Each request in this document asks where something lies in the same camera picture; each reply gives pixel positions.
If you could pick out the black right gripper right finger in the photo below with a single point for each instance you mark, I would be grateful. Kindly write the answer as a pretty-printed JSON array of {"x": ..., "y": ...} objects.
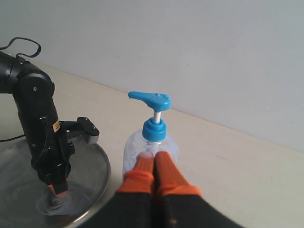
[{"x": 182, "y": 203}]

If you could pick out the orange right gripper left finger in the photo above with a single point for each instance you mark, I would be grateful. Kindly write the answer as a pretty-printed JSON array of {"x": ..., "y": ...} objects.
[{"x": 135, "y": 193}]

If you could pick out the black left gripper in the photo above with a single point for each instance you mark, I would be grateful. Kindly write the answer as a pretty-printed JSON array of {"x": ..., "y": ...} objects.
[{"x": 50, "y": 150}]

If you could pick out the blue pump soap bottle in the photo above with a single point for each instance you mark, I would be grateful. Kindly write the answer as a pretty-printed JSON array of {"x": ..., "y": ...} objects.
[{"x": 153, "y": 136}]

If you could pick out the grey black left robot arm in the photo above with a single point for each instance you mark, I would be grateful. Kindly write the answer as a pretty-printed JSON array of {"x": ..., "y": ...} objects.
[{"x": 32, "y": 90}]

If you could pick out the round stainless steel plate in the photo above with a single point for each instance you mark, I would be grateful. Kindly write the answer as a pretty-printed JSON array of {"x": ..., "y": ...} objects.
[{"x": 26, "y": 202}]

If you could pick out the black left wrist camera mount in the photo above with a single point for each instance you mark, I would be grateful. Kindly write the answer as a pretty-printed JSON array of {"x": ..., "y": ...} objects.
[{"x": 81, "y": 127}]

